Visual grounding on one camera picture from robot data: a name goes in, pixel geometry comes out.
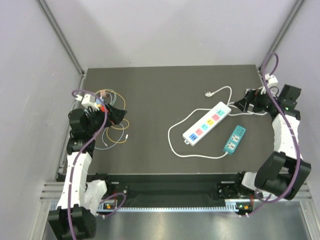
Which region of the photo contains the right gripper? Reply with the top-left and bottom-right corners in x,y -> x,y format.
234,86 -> 280,114

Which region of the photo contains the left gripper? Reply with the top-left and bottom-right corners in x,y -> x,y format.
86,102 -> 127,135

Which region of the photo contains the blue charging cable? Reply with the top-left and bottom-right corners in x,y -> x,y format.
94,119 -> 130,151

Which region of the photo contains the mint charging cable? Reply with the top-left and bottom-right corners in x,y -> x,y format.
96,88 -> 118,107

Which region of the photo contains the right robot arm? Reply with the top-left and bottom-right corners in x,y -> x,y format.
233,84 -> 312,200

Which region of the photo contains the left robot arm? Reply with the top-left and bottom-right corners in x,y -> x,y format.
48,103 -> 127,240

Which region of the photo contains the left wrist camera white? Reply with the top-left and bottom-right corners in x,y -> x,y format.
75,93 -> 100,111

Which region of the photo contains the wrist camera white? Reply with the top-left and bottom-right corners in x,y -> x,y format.
75,93 -> 100,111
260,74 -> 278,95

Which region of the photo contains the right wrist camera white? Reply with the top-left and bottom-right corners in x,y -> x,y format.
260,74 -> 278,95

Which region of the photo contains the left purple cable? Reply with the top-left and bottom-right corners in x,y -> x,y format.
66,89 -> 127,240

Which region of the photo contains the purple cable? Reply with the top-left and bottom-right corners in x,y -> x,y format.
66,89 -> 127,240
239,52 -> 302,217

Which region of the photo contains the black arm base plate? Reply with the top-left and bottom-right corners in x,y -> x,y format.
99,173 -> 263,201

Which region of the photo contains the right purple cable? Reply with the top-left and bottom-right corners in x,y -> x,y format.
239,52 -> 302,217

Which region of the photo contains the grey slotted cable duct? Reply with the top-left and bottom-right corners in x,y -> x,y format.
97,199 -> 253,214

